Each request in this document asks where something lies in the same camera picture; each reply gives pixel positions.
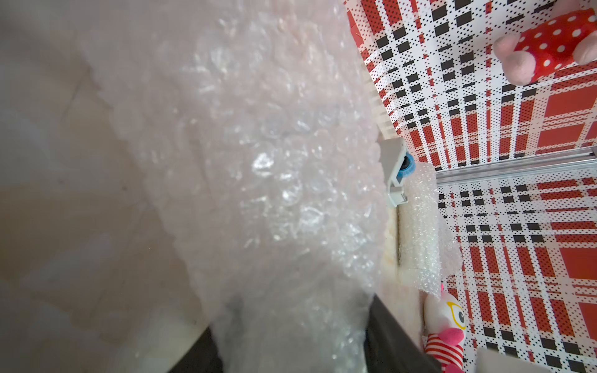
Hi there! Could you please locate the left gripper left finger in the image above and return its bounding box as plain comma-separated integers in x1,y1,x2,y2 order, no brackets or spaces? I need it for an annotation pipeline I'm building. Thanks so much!
168,327,224,373

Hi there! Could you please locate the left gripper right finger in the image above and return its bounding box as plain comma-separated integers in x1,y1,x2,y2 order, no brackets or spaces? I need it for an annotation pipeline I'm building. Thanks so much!
363,295,441,373

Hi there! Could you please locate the bubble wrap sheet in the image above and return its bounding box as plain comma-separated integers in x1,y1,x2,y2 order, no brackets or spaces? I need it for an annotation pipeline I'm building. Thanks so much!
72,1,388,372
398,163,463,298

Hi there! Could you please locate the pink white owl plush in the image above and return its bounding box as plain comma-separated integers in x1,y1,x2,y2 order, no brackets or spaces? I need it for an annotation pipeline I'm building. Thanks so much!
424,286,468,372

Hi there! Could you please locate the hanging pink plush toy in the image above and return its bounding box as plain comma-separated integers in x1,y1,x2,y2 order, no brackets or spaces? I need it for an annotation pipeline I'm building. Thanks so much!
493,1,596,85

